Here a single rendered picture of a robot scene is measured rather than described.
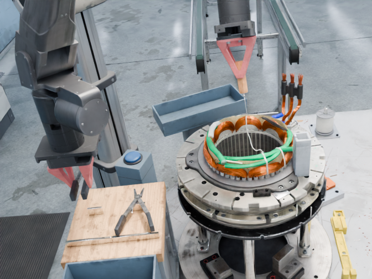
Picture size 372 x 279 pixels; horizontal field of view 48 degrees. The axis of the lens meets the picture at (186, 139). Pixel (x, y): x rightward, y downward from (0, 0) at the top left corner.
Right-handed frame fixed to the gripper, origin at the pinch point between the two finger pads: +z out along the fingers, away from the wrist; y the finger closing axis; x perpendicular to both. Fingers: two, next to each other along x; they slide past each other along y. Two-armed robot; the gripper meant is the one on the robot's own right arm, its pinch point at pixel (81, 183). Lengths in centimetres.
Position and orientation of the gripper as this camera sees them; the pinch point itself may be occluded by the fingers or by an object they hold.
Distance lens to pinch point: 79.0
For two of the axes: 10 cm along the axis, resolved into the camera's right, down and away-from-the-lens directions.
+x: -0.3, -5.7, 8.2
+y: 9.9, -1.1, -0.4
